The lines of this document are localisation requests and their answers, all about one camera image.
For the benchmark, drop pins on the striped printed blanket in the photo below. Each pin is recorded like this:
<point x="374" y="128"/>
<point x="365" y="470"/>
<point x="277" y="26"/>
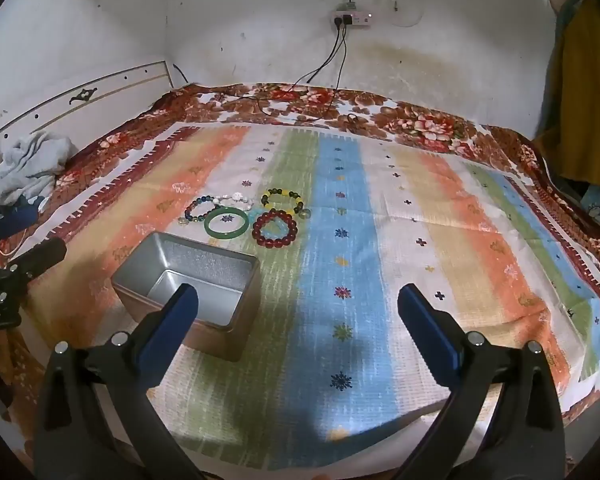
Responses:
<point x="330" y="260"/>

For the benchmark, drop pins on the grey crumpled cloth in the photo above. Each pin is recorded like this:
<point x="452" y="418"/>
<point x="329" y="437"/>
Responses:
<point x="30" y="160"/>

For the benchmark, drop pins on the silver metal tin box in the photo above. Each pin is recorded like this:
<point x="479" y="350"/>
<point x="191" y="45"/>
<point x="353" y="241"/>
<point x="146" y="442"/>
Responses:
<point x="205" y="260"/>

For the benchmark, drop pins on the white headboard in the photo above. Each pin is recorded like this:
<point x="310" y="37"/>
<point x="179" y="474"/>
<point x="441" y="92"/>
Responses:
<point x="55" y="105"/>

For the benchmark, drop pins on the yellow hanging cloth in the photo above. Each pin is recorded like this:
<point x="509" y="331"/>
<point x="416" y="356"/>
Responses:
<point x="590" y="100"/>

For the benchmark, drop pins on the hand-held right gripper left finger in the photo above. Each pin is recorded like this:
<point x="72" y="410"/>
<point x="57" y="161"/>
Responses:
<point x="172" y="320"/>

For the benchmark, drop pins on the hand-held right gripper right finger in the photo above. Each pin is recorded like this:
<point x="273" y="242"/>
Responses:
<point x="425" y="325"/>

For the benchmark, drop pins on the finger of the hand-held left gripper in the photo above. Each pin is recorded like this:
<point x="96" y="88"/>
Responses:
<point x="22" y="216"/>
<point x="40" y="255"/>

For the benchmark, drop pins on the clear wall hook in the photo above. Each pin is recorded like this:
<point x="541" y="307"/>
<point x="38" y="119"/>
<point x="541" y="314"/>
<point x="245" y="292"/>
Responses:
<point x="407" y="7"/>

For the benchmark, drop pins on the colourful striped tablecloth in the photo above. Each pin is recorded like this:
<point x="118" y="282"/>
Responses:
<point x="420" y="122"/>

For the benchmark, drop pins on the green jade bangle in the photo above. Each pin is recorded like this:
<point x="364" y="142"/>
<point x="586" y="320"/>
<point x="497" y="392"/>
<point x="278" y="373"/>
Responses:
<point x="225" y="235"/>

